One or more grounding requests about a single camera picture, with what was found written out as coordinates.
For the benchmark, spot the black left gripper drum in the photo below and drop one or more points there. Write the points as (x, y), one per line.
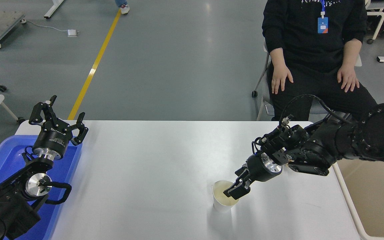
(52, 138)

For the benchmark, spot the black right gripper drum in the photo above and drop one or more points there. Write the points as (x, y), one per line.
(257, 168)

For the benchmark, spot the white paper cup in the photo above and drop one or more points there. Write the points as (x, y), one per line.
(220, 205)

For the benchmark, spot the person's left forearm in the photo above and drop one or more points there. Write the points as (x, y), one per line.
(351, 51)

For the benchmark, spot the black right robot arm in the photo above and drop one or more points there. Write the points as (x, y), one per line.
(378, 133)

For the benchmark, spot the person's right forearm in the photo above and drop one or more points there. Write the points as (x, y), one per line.
(278, 57)

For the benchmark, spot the person's right hand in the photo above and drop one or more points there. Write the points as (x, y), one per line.
(280, 78)

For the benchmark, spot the person's left hand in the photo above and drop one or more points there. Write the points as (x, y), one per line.
(348, 77)

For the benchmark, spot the chair legs with casters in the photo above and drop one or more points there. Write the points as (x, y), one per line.
(2, 88)

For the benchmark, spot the white grey office chair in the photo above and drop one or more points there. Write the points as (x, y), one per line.
(254, 93)

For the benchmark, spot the white power adapter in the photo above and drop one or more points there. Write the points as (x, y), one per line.
(72, 33)

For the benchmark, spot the grey wheeled platform cart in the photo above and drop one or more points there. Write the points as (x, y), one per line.
(5, 23)

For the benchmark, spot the white table leg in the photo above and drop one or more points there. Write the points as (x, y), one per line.
(53, 8)

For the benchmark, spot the large pale plastic bin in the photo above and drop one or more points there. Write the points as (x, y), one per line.
(378, 206)

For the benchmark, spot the walking person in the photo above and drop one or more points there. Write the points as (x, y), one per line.
(124, 8)

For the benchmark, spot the seated person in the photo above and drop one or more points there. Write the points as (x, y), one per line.
(305, 33)

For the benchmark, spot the white framed chair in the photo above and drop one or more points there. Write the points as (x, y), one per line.
(370, 41)

